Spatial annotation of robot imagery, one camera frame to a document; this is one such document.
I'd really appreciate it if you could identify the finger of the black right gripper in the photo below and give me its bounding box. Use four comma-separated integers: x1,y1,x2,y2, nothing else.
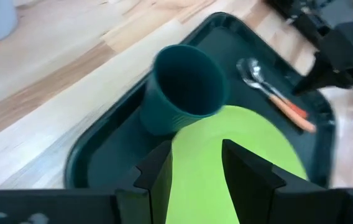
291,52,353,96

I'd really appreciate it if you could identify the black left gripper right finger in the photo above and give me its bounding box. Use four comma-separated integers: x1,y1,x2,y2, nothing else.
221,138,349,224

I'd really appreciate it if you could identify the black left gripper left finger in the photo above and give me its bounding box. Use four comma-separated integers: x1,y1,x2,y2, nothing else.
115,139,174,224

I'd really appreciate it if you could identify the spoon with orange handle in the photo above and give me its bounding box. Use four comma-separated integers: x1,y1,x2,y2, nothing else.
247,57,309,120

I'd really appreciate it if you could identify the fork with beige handle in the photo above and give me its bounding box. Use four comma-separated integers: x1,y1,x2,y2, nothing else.
236,58,318,134

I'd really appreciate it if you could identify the lime green plate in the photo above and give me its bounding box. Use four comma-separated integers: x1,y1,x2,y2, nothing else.
165,105,309,224

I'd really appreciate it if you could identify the teal plastic cup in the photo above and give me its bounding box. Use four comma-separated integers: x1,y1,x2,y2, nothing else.
139,44,230,137

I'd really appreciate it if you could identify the dark green serving tray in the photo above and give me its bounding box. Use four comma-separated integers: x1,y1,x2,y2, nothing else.
64,11,336,191

